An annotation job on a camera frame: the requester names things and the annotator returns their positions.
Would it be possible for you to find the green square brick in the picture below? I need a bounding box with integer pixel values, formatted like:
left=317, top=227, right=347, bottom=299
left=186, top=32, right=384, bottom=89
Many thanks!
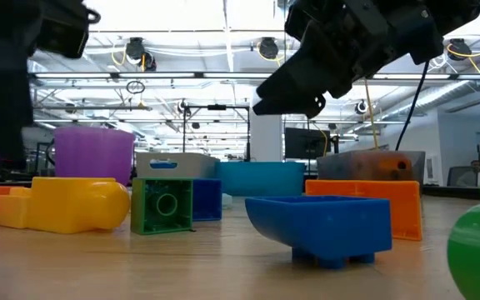
left=130, top=177, right=195, bottom=236

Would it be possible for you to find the orange brick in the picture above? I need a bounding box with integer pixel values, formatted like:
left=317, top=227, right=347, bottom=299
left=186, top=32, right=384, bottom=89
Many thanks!
left=304, top=179, right=424, bottom=243

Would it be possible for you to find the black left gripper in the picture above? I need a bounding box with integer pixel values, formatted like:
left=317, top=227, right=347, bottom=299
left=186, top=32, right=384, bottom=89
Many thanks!
left=0, top=0, right=102, bottom=168

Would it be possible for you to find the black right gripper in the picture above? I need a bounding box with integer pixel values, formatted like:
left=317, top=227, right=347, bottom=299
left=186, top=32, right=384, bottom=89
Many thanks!
left=252, top=0, right=445, bottom=120

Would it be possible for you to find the black ceiling cable reel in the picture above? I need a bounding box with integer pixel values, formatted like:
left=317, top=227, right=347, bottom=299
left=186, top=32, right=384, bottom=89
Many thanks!
left=353, top=99, right=370, bottom=116
left=176, top=98, right=192, bottom=117
left=447, top=37, right=473, bottom=58
left=257, top=37, right=280, bottom=61
left=124, top=37, right=158, bottom=73

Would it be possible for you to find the purple plastic bucket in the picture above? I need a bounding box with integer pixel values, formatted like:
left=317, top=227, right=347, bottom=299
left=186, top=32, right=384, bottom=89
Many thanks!
left=53, top=127, right=137, bottom=187

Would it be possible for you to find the black computer monitor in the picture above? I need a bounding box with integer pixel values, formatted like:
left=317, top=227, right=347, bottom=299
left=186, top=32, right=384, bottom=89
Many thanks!
left=284, top=127, right=333, bottom=161

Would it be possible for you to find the large yellow rounded brick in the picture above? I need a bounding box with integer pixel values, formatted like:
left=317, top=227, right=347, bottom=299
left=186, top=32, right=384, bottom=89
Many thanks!
left=26, top=177, right=133, bottom=235

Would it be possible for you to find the teal storage bin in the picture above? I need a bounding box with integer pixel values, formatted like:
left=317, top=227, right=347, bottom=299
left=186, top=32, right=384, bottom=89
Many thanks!
left=216, top=161, right=307, bottom=198

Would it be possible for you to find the gray office chair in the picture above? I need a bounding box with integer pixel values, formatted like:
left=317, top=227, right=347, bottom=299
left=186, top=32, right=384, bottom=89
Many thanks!
left=447, top=165, right=474, bottom=188

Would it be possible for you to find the person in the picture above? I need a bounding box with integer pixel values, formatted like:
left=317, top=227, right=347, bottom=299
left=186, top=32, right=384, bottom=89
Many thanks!
left=456, top=159, right=480, bottom=188

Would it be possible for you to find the white building column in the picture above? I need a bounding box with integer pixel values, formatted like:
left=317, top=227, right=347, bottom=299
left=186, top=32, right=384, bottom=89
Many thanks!
left=249, top=86, right=285, bottom=163

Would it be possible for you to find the dark gray storage bin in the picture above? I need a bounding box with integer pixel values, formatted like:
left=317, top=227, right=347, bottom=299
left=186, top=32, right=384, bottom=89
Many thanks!
left=315, top=149, right=427, bottom=198

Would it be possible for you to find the black hanging wire loop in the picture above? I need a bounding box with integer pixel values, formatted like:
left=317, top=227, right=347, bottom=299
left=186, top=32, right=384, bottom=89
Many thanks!
left=125, top=80, right=147, bottom=96

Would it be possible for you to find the blue scoop-shaped brick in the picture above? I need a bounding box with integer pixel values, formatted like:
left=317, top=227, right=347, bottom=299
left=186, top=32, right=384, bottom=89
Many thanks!
left=244, top=196, right=393, bottom=270

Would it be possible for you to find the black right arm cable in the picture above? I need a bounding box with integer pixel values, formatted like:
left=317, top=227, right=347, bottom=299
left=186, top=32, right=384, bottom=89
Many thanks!
left=394, top=60, right=431, bottom=152

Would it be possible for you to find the light gray storage bin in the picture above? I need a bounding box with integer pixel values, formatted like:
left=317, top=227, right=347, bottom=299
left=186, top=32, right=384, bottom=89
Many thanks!
left=135, top=152, right=220, bottom=180

